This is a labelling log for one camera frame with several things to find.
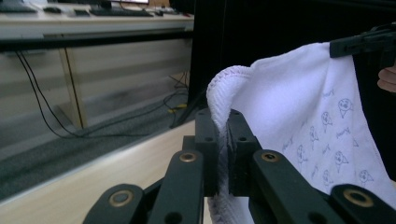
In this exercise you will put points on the small black desk item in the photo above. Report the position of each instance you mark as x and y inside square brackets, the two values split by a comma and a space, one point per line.
[82, 12]

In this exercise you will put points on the black horizontal bar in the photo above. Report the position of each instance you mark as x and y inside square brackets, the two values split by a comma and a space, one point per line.
[93, 40]

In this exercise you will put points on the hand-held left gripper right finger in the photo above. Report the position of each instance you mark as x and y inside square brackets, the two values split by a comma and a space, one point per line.
[239, 155]

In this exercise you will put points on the black computer mouse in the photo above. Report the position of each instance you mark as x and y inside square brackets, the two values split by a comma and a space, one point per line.
[52, 10]

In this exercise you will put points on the dark flat keyboard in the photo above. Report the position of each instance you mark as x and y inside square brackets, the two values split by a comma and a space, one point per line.
[15, 6]

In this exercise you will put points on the white printed cloth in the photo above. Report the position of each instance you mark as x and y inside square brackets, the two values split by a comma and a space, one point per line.
[280, 93]

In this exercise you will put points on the wooden desk leg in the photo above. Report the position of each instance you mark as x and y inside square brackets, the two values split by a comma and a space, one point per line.
[73, 90]

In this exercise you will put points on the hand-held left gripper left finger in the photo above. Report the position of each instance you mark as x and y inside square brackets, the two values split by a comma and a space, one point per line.
[207, 149]

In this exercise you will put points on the computer monitor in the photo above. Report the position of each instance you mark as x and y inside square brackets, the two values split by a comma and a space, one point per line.
[124, 2]

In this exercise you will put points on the white desk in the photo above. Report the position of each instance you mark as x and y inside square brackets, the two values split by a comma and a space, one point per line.
[93, 23]

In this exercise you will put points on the black keyboard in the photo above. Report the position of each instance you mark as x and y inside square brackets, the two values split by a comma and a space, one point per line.
[120, 12]

